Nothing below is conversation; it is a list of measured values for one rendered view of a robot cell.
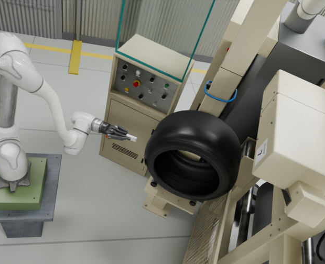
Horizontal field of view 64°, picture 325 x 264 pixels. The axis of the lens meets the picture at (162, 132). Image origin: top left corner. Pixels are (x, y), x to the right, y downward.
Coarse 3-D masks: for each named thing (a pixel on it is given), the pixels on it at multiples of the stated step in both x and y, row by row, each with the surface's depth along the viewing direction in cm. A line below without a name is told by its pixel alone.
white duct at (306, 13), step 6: (306, 0) 150; (312, 0) 145; (318, 0) 142; (324, 0) 140; (300, 6) 156; (306, 6) 151; (312, 6) 148; (318, 6) 146; (324, 6) 148; (300, 12) 157; (306, 12) 154; (312, 12) 152; (318, 12) 153; (306, 18) 159
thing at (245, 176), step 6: (246, 138) 181; (246, 144) 180; (252, 144) 182; (246, 150) 173; (252, 150) 185; (246, 156) 166; (252, 156) 189; (240, 162) 171; (246, 162) 169; (252, 162) 167; (240, 168) 174; (246, 168) 172; (252, 168) 170; (240, 174) 178; (246, 174) 176; (252, 174) 174; (240, 180) 182; (246, 180) 179; (240, 186) 186
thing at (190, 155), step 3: (180, 150) 190; (183, 153) 191; (186, 153) 190; (189, 153) 189; (192, 153) 190; (186, 156) 192; (189, 156) 191; (192, 156) 190; (195, 156) 189; (198, 156) 189; (192, 159) 192; (195, 159) 191; (198, 159) 190
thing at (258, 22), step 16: (256, 0) 115; (272, 0) 113; (288, 0) 111; (256, 16) 119; (272, 16) 117; (240, 32) 126; (256, 32) 123; (240, 48) 131; (256, 48) 128; (224, 64) 139; (240, 64) 136; (224, 80) 145; (240, 80) 142; (208, 96) 155; (224, 96) 151; (208, 112) 163; (160, 208) 257
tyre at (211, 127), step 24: (168, 120) 148; (192, 120) 140; (216, 120) 143; (168, 144) 137; (192, 144) 132; (216, 144) 132; (168, 168) 178; (192, 168) 182; (216, 168) 135; (192, 192) 170; (216, 192) 148
